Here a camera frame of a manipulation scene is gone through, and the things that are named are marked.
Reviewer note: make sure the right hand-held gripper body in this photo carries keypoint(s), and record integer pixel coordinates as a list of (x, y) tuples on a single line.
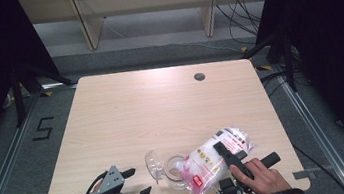
[(229, 187)]

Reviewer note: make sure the black metal stand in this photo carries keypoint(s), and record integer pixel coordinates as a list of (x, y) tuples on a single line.
[(288, 61), (18, 93)]

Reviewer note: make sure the grey tape strip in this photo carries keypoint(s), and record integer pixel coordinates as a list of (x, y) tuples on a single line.
[(303, 174)]

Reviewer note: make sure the person's right hand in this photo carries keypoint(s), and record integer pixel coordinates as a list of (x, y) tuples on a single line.
[(265, 180)]

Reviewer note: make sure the clear jar lid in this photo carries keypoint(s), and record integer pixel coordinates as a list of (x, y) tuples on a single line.
[(154, 165)]

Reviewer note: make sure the red and white plastic bag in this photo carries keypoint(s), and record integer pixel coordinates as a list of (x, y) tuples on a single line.
[(208, 159)]

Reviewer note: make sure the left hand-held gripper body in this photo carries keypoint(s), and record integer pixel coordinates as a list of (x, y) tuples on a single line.
[(112, 182)]

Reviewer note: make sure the yellow black tape piece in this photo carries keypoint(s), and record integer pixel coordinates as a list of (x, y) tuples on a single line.
[(265, 68), (47, 93), (244, 48)]

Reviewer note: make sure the grey round table grommet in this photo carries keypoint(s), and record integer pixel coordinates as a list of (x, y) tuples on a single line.
[(199, 76)]

